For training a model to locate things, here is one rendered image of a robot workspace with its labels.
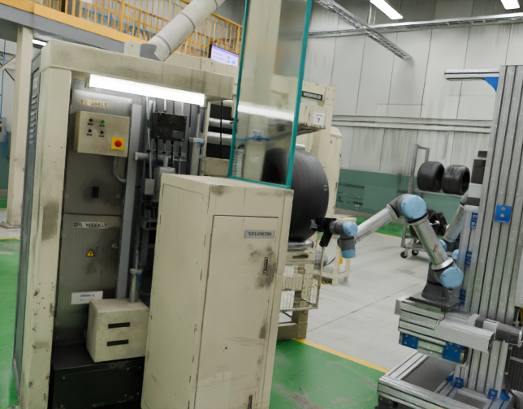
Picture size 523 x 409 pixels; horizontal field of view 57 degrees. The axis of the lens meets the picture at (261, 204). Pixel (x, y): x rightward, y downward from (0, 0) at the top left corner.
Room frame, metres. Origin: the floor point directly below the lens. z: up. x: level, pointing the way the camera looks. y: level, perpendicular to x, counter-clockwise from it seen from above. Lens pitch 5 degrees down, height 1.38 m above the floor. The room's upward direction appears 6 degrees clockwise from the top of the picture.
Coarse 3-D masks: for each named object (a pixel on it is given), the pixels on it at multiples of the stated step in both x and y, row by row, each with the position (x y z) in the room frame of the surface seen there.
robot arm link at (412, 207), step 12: (396, 204) 2.58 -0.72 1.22; (408, 204) 2.45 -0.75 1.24; (420, 204) 2.44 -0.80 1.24; (408, 216) 2.44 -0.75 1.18; (420, 216) 2.43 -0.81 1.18; (420, 228) 2.47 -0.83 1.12; (432, 228) 2.49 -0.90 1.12; (432, 240) 2.46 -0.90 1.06; (432, 252) 2.47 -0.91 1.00; (444, 252) 2.48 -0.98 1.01; (444, 264) 2.46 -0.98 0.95; (444, 276) 2.44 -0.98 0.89; (456, 276) 2.44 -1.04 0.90
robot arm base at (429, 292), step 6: (426, 282) 2.65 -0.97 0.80; (432, 282) 2.60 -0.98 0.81; (426, 288) 2.63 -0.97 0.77; (432, 288) 2.60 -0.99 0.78; (438, 288) 2.59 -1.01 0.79; (444, 288) 2.59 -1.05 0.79; (426, 294) 2.61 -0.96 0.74; (432, 294) 2.59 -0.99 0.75; (438, 294) 2.58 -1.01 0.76; (444, 294) 2.58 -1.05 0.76; (432, 300) 2.58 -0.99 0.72; (438, 300) 2.57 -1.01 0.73; (444, 300) 2.57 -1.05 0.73
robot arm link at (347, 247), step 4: (340, 240) 2.50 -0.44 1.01; (344, 240) 2.48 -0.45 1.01; (348, 240) 2.48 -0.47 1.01; (352, 240) 2.48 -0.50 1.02; (340, 244) 2.51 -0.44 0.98; (344, 244) 2.48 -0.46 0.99; (348, 244) 2.48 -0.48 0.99; (352, 244) 2.48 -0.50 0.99; (340, 248) 2.54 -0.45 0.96; (344, 248) 2.48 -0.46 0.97; (348, 248) 2.48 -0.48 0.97; (352, 248) 2.48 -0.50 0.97; (344, 252) 2.49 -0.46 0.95; (348, 252) 2.48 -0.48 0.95; (352, 252) 2.48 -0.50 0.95; (344, 256) 2.49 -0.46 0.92; (348, 256) 2.48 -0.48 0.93; (352, 256) 2.48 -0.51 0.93
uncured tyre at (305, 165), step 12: (300, 156) 2.83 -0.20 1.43; (312, 156) 2.89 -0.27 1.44; (300, 168) 2.74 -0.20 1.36; (312, 168) 2.79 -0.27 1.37; (300, 180) 2.70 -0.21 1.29; (312, 180) 2.74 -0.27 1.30; (324, 180) 2.79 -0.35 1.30; (300, 192) 2.68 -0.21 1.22; (312, 192) 2.72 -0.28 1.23; (324, 192) 2.77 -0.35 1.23; (300, 204) 2.68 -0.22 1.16; (312, 204) 2.72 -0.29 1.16; (324, 204) 2.77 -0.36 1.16; (300, 216) 2.70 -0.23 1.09; (312, 216) 2.74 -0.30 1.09; (324, 216) 2.80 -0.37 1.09; (300, 228) 2.75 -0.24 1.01; (300, 240) 2.89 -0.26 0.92
